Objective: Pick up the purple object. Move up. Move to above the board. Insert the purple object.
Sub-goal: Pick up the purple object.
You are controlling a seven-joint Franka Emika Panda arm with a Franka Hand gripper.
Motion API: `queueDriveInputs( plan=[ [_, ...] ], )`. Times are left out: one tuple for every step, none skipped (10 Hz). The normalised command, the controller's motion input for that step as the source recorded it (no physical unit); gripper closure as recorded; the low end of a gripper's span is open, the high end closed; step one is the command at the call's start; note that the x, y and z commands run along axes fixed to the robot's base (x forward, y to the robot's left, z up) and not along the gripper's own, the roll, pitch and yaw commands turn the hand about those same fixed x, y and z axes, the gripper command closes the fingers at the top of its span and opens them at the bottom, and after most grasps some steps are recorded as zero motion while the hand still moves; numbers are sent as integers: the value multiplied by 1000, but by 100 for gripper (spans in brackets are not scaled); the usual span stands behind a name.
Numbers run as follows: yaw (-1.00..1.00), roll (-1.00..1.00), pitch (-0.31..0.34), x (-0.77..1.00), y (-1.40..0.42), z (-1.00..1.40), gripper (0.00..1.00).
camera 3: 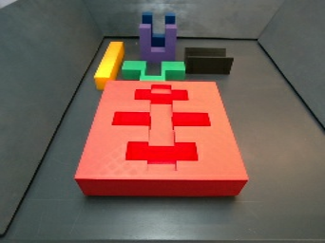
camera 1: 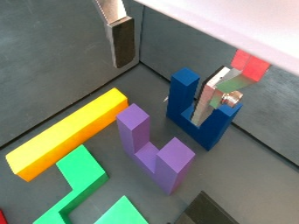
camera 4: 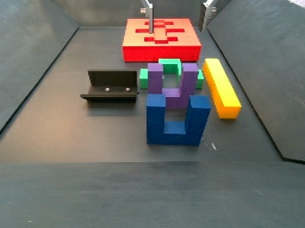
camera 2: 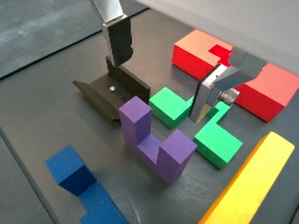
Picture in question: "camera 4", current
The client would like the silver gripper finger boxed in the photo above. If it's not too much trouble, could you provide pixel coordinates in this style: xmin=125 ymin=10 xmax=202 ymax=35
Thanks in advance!
xmin=140 ymin=0 xmax=153 ymax=34
xmin=199 ymin=0 xmax=216 ymax=31

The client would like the purple U-shaped block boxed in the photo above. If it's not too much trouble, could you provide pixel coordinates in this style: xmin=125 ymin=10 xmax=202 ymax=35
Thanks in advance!
xmin=147 ymin=62 xmax=198 ymax=109

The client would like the red slotted board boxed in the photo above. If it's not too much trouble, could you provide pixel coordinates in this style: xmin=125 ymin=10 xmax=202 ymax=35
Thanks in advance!
xmin=121 ymin=18 xmax=202 ymax=62

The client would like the green stepped block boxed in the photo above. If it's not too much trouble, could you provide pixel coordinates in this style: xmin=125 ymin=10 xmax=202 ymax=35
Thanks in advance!
xmin=139 ymin=59 xmax=203 ymax=89

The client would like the yellow long bar block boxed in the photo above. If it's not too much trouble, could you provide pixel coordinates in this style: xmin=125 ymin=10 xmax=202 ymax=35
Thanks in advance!
xmin=202 ymin=58 xmax=242 ymax=119

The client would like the blue U-shaped block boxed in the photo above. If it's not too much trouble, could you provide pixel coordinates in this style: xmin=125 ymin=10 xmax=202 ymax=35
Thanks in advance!
xmin=147 ymin=94 xmax=211 ymax=146

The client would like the black angle bracket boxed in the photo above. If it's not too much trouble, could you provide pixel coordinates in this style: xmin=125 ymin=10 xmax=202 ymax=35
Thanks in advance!
xmin=80 ymin=69 xmax=137 ymax=102

